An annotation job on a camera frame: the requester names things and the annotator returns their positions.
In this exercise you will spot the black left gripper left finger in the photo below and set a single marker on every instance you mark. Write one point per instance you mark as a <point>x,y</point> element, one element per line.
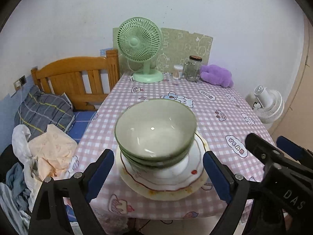
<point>49,213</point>

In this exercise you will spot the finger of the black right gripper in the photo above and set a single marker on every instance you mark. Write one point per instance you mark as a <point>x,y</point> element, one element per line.
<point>267,154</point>
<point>295,151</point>

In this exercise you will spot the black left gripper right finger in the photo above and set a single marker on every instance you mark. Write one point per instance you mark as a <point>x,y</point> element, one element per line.
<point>235,190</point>

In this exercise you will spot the white plate red pattern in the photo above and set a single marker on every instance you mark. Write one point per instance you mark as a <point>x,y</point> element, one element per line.
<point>171,176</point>

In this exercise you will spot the green ceramic bowl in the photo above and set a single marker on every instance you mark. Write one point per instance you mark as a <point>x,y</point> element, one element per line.
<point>157,127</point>

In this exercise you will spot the floral patterned ceramic bowl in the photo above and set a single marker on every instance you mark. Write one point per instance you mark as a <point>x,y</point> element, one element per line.
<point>164,173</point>

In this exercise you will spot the blue clothes pile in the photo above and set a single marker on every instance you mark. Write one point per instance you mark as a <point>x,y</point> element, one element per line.
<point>15,199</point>

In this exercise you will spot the white standing fan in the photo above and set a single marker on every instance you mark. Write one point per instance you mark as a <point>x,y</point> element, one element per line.
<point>267,104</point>

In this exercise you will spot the pink checkered tablecloth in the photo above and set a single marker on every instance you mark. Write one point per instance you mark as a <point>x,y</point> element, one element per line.
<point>224,119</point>

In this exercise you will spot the peach cloth bundle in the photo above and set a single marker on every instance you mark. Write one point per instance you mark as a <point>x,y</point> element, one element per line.
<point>54,151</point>

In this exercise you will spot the white plastic bag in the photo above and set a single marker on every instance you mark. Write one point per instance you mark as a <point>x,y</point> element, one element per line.
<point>22,151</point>

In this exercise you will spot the purple plush toy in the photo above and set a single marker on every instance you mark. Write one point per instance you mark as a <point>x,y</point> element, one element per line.
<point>215,75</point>

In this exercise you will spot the cream floral plate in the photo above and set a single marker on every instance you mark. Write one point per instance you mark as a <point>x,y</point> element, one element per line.
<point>171,194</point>

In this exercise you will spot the glass jar dark lid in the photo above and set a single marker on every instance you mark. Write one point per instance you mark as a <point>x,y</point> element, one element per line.
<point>191,69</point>

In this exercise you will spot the cotton swab container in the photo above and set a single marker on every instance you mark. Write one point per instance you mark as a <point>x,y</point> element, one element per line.
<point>177,72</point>

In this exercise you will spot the green desk fan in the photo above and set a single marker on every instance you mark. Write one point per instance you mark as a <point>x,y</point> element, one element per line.
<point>140,40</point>

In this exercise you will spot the wall socket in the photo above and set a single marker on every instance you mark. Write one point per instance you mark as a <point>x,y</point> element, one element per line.
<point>19,83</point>

